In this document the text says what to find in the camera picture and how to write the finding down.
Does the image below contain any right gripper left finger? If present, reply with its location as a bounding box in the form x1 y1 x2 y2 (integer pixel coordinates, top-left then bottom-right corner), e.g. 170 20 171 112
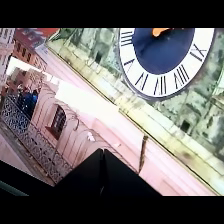
54 148 105 197

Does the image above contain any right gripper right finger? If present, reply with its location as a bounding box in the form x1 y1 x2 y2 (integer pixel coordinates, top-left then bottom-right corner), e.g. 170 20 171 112
101 148 163 197

